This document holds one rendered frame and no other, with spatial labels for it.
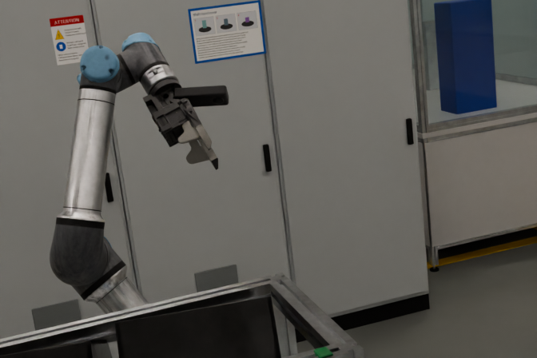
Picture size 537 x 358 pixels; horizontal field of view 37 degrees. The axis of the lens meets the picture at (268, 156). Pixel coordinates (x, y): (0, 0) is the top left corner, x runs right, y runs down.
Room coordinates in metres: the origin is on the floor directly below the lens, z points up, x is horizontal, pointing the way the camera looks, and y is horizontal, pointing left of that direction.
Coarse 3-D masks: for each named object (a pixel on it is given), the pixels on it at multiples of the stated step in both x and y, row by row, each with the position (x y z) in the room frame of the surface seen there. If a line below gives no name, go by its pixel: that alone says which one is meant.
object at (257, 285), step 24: (216, 288) 0.73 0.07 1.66; (240, 288) 0.72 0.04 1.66; (264, 288) 0.72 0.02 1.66; (120, 312) 0.70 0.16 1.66; (144, 312) 0.69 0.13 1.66; (168, 312) 0.70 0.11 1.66; (24, 336) 0.67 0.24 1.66; (48, 336) 0.66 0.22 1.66; (72, 336) 0.67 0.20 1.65; (96, 336) 0.68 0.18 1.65; (288, 336) 0.73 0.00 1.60
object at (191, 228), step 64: (128, 0) 3.74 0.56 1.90; (192, 0) 3.83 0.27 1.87; (256, 0) 3.92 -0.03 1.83; (192, 64) 3.82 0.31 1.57; (256, 64) 3.90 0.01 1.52; (128, 128) 3.72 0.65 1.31; (256, 128) 3.89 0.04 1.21; (128, 192) 3.71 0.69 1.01; (192, 192) 3.79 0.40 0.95; (256, 192) 3.88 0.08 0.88; (192, 256) 3.78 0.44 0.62; (256, 256) 3.87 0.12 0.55
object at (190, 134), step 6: (186, 126) 1.62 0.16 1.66; (198, 126) 1.59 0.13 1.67; (186, 132) 1.60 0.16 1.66; (192, 132) 1.60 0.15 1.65; (198, 132) 1.59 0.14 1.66; (204, 132) 1.58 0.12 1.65; (180, 138) 1.59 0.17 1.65; (186, 138) 1.59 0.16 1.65; (192, 138) 1.58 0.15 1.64; (198, 138) 1.58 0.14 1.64; (204, 138) 1.57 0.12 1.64; (210, 144) 1.57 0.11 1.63
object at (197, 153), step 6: (192, 144) 1.67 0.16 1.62; (198, 144) 1.67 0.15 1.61; (204, 144) 1.66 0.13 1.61; (192, 150) 1.66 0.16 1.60; (198, 150) 1.66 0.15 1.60; (204, 150) 1.66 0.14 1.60; (210, 150) 1.65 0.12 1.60; (186, 156) 1.66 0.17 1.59; (192, 156) 1.66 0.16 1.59; (198, 156) 1.66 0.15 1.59; (204, 156) 1.66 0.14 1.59; (210, 156) 1.65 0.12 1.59; (216, 156) 1.65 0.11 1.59; (192, 162) 1.65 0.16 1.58; (198, 162) 1.65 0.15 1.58; (216, 162) 1.64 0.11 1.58; (216, 168) 1.64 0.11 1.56
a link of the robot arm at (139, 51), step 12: (132, 36) 1.79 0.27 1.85; (144, 36) 1.79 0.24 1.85; (132, 48) 1.77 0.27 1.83; (144, 48) 1.76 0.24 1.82; (156, 48) 1.78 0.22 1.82; (132, 60) 1.75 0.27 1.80; (144, 60) 1.74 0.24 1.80; (156, 60) 1.74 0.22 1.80; (132, 72) 1.74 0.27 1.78; (144, 72) 1.73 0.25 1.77
